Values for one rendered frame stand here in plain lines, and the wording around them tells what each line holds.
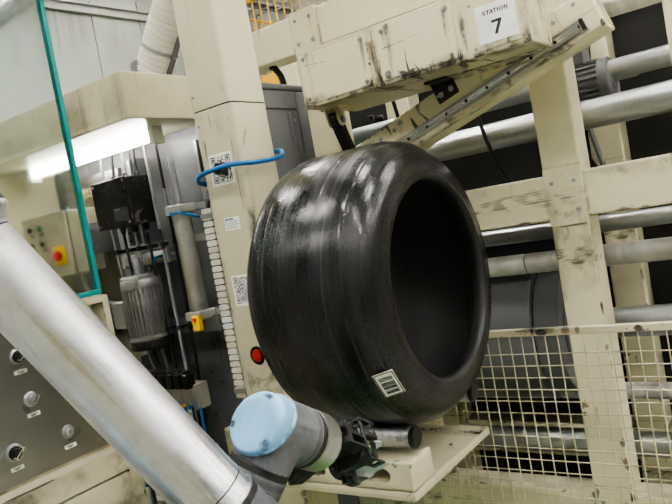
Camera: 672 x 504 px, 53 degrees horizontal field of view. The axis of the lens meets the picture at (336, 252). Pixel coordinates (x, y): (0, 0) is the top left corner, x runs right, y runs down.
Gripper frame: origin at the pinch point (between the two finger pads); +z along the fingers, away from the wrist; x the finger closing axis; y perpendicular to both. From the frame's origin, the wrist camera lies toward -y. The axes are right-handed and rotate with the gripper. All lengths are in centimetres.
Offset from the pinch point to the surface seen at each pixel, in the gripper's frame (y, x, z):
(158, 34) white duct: -24, 144, -7
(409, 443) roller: 4.7, 4.6, 11.3
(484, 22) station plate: 57, 76, -3
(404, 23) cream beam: 42, 88, -5
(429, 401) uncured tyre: 11.9, 10.0, 10.0
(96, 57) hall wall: -480, 999, 446
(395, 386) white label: 10.5, 10.7, -1.7
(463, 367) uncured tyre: 17.4, 18.8, 23.3
